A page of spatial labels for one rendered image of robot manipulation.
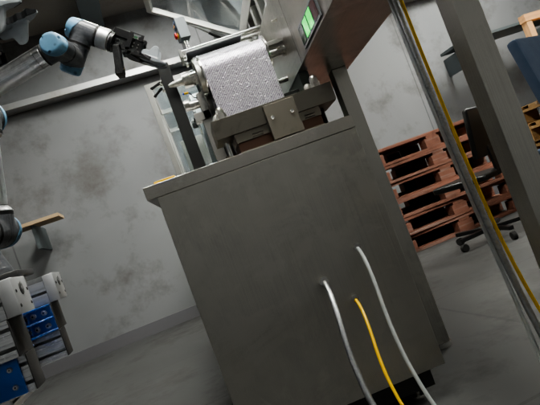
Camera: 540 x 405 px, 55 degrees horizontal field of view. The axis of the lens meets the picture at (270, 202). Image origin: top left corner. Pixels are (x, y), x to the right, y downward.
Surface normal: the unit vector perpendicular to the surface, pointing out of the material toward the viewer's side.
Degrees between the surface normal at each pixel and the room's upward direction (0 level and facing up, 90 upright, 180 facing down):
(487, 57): 90
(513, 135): 90
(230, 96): 90
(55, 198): 90
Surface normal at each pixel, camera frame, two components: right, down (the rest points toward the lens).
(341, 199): 0.10, -0.07
